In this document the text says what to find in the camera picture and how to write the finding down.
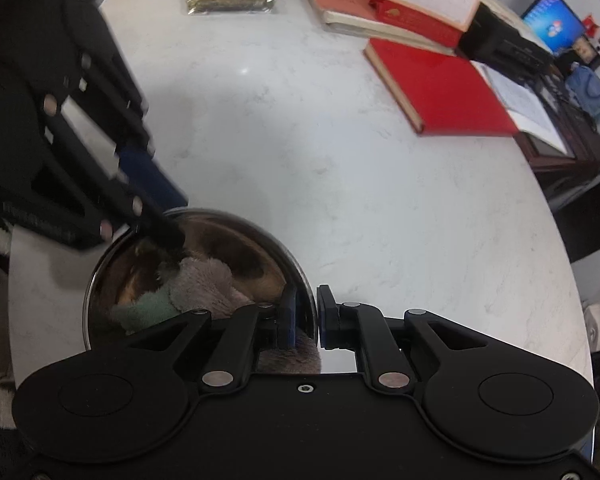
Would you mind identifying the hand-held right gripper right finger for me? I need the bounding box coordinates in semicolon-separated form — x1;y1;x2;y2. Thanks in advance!
317;284;488;393

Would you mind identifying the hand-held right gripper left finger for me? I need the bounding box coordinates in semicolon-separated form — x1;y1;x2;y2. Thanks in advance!
125;287;299;394

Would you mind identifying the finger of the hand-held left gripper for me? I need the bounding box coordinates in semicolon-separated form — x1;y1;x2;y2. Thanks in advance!
32;95;186;256
60;0;189;214

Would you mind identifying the stainless steel bowl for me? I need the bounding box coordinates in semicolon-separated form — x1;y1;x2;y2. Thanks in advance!
82;207;322;375

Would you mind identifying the pink and green fluffy cloth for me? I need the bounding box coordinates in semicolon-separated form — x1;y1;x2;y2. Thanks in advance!
109;256;287;335

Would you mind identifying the pink softcover notebook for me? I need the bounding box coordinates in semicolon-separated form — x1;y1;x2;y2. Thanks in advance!
300;0;458;57

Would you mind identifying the red hardcover notebook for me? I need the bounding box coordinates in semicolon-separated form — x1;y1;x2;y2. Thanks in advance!
364;37;519;137

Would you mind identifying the grey plush slipper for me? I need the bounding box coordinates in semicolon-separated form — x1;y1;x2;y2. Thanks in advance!
582;302;600;352

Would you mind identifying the open paper document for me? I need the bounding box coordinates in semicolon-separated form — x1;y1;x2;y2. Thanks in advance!
472;60;569;154

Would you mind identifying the dark wooden desk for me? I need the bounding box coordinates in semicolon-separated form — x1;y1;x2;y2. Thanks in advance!
512;50;600;263

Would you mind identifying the small black printer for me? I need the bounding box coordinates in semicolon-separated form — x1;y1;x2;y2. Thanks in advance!
457;2;556;79

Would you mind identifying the blue bag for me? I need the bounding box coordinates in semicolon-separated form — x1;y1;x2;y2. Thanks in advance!
565;65;600;117

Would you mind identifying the computer monitor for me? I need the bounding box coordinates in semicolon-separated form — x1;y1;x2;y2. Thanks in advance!
521;0;587;57

